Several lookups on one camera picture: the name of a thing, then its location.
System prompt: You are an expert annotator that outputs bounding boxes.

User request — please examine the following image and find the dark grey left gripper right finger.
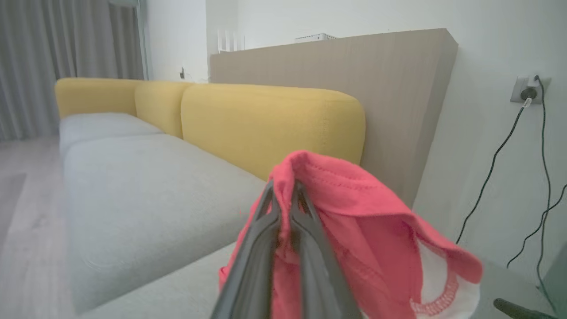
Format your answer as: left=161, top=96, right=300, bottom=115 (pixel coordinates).
left=290, top=182, right=362, bottom=319

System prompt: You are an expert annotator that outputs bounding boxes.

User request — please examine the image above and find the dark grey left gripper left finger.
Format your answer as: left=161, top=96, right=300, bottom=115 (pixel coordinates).
left=210, top=181, right=282, bottom=319

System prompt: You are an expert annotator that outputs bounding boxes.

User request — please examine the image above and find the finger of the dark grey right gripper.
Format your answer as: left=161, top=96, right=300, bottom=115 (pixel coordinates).
left=493, top=298, right=557, bottom=319

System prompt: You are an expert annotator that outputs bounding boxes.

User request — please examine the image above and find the red garment with white trim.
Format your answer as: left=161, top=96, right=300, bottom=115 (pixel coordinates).
left=218, top=150, right=483, bottom=319

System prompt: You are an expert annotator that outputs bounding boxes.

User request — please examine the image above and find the large grey ottoman seat cushion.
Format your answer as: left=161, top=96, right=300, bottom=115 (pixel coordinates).
left=78, top=241, right=556, bottom=319

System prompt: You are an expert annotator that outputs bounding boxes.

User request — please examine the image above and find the wide grey sofa seat cushion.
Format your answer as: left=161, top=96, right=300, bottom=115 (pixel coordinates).
left=63, top=134, right=268, bottom=314

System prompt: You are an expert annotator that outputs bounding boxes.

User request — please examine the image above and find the long yellow sofa back cushion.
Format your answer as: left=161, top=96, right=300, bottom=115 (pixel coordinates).
left=180, top=84, right=366, bottom=181

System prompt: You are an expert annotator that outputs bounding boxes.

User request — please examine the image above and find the short yellow sofa back cushion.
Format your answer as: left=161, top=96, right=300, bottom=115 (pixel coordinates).
left=135, top=81, right=194, bottom=139

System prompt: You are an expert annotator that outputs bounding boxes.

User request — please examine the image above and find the beige wooden panel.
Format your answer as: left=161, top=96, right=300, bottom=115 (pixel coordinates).
left=209, top=28, right=459, bottom=209

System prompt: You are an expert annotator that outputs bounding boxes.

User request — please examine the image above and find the small grey sofa seat cushion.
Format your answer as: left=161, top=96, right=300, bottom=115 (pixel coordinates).
left=59, top=112, right=165, bottom=160

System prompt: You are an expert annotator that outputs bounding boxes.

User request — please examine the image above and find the white device with antennas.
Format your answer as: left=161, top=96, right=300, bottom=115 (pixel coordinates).
left=217, top=28, right=247, bottom=54

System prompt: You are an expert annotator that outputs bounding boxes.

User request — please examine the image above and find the flat white router box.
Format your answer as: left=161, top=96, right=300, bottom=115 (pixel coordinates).
left=295, top=33, right=336, bottom=43

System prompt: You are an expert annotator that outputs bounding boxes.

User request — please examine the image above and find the yellow sofa armrest cushion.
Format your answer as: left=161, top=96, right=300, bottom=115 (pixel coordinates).
left=54, top=78, right=143, bottom=118

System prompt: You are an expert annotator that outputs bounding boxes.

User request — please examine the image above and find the grey curtain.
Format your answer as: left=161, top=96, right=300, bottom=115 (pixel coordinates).
left=0, top=0, right=149, bottom=142

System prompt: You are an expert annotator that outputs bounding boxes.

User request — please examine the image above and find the looping black cable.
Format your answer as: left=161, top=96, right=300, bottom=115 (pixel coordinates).
left=506, top=184, right=567, bottom=269

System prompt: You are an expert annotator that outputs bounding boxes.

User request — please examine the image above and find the black cable from plug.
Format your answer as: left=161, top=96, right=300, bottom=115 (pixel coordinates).
left=455, top=98, right=532, bottom=245

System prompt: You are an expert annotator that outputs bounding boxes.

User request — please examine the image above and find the long black wall cable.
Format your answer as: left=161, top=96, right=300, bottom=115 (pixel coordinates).
left=533, top=75, right=559, bottom=313

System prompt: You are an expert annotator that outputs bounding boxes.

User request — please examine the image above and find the white wall socket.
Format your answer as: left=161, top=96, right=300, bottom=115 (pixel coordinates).
left=510, top=75, right=551, bottom=105

